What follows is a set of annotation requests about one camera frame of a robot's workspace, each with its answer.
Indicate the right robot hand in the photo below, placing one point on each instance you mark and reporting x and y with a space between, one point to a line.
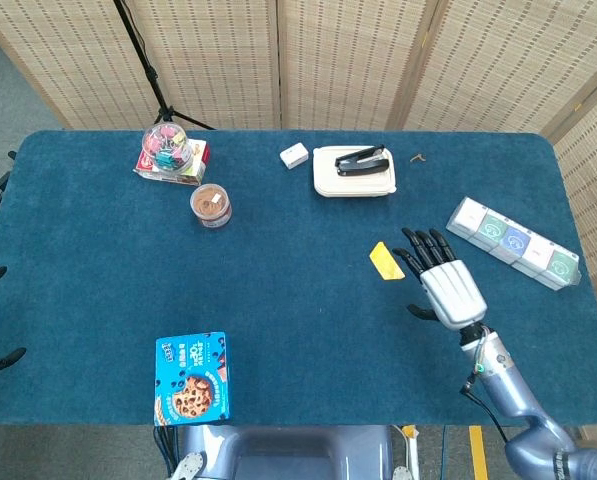
453 292

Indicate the yellow small packet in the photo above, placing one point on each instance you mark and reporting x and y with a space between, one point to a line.
387 261

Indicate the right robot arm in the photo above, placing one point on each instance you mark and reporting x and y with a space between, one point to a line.
520 400

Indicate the row of small tea boxes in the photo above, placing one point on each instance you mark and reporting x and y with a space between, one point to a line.
515 242

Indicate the small brown scrap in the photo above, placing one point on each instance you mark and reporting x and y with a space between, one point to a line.
418 158

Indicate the beige lunch box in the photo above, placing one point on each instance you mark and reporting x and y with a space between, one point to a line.
353 177

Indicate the black stapler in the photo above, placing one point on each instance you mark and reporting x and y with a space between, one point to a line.
362 161

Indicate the small white box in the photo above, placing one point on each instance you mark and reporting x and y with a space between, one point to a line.
294 155

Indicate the blue cookie box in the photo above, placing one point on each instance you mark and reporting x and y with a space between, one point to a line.
192 378

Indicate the red and green flat box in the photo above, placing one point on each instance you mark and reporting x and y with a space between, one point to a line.
178 165

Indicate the blue-grey robot torso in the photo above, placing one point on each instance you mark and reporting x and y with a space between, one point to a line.
283 452

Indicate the clear jar of binder clips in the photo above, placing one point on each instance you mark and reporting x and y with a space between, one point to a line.
167 147

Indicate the brown spread jar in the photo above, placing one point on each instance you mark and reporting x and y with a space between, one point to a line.
211 205

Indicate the black tripod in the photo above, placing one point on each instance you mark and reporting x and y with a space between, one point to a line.
153 75

